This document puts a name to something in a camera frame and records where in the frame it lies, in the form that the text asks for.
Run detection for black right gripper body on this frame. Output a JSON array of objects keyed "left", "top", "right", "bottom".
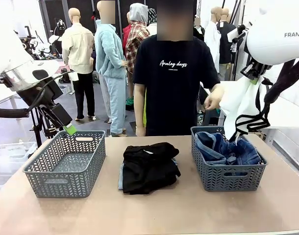
[{"left": 240, "top": 60, "right": 273, "bottom": 81}]

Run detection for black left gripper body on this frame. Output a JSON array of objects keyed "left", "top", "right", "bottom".
[{"left": 17, "top": 78, "right": 64, "bottom": 108}]

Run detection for white top with black trim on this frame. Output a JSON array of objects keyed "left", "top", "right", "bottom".
[{"left": 219, "top": 74, "right": 273, "bottom": 143}]

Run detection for dark blue jeans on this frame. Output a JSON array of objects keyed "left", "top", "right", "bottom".
[{"left": 195, "top": 131, "right": 263, "bottom": 166}]

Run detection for black garment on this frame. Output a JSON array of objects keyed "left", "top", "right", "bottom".
[{"left": 122, "top": 141, "right": 181, "bottom": 195}]

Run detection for person's right forearm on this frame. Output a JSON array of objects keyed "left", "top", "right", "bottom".
[{"left": 135, "top": 104, "right": 147, "bottom": 127}]

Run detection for person's left forearm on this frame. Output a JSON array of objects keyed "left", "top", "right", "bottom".
[{"left": 211, "top": 82, "right": 225, "bottom": 95}]

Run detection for person's left hand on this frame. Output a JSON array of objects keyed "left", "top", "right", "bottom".
[{"left": 203, "top": 90, "right": 225, "bottom": 111}]

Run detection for table with red cloth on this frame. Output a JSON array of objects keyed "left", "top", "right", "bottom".
[{"left": 53, "top": 61, "right": 72, "bottom": 74}]

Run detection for mannequin in black shirt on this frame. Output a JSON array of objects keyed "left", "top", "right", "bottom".
[{"left": 218, "top": 7, "right": 238, "bottom": 81}]

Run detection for small white table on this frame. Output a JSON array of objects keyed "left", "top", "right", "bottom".
[{"left": 0, "top": 83, "right": 18, "bottom": 105}]

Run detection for large white table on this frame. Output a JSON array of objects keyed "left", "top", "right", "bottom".
[{"left": 199, "top": 80, "right": 299, "bottom": 147}]

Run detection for mannequin in white shirt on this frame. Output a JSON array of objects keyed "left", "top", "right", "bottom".
[{"left": 203, "top": 6, "right": 223, "bottom": 73}]

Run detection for clear plastic storage bin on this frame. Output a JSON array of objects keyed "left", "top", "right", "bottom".
[{"left": 0, "top": 141, "right": 37, "bottom": 173}]

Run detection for mannequin in beige shirt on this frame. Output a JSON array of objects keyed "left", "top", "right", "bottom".
[{"left": 61, "top": 7, "right": 96, "bottom": 122}]

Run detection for background white robot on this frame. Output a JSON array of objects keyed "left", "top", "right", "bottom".
[{"left": 49, "top": 19, "right": 64, "bottom": 49}]

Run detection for background figure in black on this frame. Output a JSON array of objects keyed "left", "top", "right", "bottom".
[{"left": 193, "top": 17, "right": 205, "bottom": 41}]

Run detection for grey plastic lattice basket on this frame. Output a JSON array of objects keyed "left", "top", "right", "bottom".
[
  {"left": 22, "top": 130, "right": 106, "bottom": 198},
  {"left": 190, "top": 126, "right": 268, "bottom": 192}
]

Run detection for figure in blue fleece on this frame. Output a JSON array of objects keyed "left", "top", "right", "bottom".
[{"left": 94, "top": 0, "right": 127, "bottom": 137}]

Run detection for person in black t-shirt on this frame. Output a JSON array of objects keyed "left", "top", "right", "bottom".
[{"left": 132, "top": 0, "right": 221, "bottom": 137}]

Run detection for light blue jeans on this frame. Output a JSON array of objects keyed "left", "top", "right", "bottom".
[{"left": 118, "top": 158, "right": 177, "bottom": 191}]

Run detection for mannequin in red top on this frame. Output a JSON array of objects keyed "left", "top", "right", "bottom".
[{"left": 122, "top": 11, "right": 132, "bottom": 53}]

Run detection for mannequin in plaid hooded shirt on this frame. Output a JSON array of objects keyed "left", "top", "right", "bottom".
[{"left": 125, "top": 2, "right": 151, "bottom": 74}]

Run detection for mannequin with patterned headscarf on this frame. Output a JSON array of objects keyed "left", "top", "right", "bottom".
[{"left": 147, "top": 7, "right": 158, "bottom": 36}]

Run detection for right arm black cable sleeve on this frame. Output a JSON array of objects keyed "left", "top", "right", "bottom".
[{"left": 263, "top": 57, "right": 299, "bottom": 105}]

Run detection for arm black cable sleeve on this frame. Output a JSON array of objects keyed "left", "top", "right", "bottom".
[
  {"left": 263, "top": 57, "right": 299, "bottom": 105},
  {"left": 0, "top": 70, "right": 73, "bottom": 118}
]

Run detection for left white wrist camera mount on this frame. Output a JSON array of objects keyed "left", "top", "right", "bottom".
[{"left": 67, "top": 70, "right": 79, "bottom": 82}]

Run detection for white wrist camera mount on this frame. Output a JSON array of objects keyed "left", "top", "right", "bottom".
[
  {"left": 67, "top": 70, "right": 79, "bottom": 82},
  {"left": 226, "top": 23, "right": 250, "bottom": 45}
]

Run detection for left arm black cable sleeve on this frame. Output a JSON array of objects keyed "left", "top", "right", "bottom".
[{"left": 0, "top": 70, "right": 73, "bottom": 118}]

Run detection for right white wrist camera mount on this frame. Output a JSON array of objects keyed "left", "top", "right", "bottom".
[{"left": 226, "top": 23, "right": 250, "bottom": 45}]

